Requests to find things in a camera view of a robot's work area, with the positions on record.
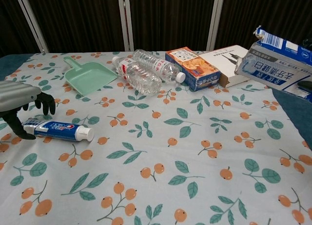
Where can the orange and blue snack box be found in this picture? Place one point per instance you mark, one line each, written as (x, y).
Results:
(195, 68)

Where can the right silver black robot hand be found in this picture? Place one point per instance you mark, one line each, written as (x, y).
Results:
(307, 84)

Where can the white screen frame post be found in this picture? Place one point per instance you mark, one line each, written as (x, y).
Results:
(125, 20)
(214, 20)
(34, 27)

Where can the mint green plastic dustpan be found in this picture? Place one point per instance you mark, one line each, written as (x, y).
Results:
(90, 78)

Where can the blue white toothpaste box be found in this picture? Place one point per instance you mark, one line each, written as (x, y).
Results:
(270, 72)

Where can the clear bottle with red label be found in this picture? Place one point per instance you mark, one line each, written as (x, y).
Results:
(139, 76)

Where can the white cardboard product box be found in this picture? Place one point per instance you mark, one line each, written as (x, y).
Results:
(219, 64)

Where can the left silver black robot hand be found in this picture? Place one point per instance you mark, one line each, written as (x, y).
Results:
(17, 94)

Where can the clear ribbed water bottle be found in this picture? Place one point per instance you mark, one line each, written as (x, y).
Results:
(158, 65)

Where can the blue white toothpaste tube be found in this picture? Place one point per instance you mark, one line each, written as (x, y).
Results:
(61, 131)

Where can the floral orange fruit tablecloth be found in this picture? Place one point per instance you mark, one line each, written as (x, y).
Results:
(156, 166)

